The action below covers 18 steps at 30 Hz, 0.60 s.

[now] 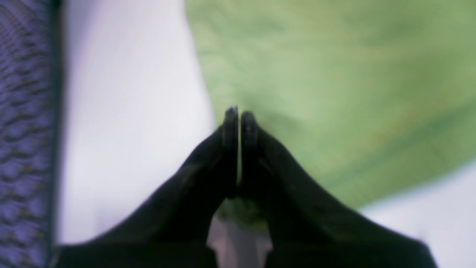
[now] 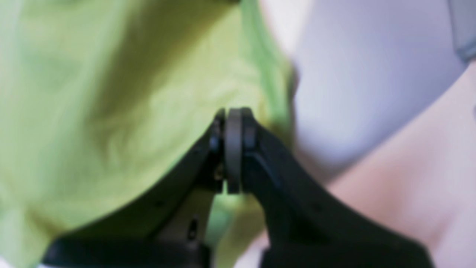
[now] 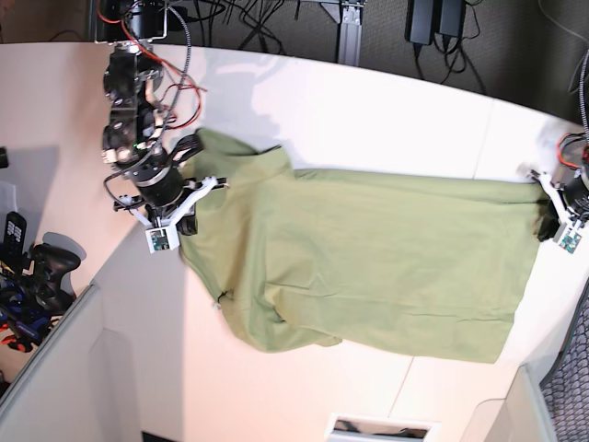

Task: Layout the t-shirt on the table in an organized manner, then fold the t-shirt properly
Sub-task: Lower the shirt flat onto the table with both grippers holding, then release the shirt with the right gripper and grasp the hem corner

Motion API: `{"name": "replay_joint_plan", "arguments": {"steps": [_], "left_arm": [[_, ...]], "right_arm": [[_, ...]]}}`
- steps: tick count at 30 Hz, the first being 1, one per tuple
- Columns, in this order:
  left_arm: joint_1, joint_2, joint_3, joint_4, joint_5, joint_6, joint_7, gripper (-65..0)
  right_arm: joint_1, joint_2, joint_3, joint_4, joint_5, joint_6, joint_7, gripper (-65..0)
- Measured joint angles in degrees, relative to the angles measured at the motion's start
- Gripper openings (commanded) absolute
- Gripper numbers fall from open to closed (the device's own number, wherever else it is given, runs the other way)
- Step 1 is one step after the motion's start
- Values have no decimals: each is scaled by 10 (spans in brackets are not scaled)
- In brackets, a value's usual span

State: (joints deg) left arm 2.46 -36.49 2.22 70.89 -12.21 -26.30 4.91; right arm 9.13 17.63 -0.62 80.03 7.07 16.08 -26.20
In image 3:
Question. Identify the black power adapter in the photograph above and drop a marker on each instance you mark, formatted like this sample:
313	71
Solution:
419	21
451	16

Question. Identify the white paper sheet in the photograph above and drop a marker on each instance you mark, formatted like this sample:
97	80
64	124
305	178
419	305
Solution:
8	197

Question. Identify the grey partition panel left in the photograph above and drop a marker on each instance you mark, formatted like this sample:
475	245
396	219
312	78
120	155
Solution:
78	386

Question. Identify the black power adapter right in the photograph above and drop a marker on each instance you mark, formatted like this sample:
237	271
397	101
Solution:
451	16

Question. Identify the green t-shirt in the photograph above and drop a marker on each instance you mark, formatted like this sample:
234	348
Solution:
420	266

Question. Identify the white cable grommet tray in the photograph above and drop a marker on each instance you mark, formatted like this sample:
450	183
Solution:
353	427

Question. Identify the grey partition panel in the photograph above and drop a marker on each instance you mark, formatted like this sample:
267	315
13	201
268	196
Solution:
522	415
78	386

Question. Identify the black power adapter left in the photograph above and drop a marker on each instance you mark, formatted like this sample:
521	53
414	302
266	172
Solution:
419	21

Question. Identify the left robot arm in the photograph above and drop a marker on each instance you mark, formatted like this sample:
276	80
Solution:
572	148

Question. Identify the black game controller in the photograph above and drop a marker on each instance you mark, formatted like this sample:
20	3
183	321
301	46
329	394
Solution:
51	265

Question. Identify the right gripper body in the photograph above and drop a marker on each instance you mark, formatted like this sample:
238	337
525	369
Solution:
165	198

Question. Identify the black remote control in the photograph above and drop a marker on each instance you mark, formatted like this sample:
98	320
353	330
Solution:
13	242

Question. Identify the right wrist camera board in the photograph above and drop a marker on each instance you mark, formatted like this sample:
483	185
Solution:
157	239

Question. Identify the grey partition panel right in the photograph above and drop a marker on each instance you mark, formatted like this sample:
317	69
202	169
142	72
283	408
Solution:
522	415

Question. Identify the blue orange clamp tools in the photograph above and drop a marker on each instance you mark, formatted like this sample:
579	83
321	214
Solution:
26	320

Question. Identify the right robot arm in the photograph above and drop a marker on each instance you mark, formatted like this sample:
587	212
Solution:
143	89

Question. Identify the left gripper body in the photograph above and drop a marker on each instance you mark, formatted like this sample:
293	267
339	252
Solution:
570	199

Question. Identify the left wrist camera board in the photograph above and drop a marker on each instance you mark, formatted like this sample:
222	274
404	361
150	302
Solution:
568	239

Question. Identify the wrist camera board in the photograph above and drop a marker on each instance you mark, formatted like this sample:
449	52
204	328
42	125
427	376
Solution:
568	239
157	239

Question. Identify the aluminium frame post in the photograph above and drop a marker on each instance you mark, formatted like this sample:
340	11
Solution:
348	15

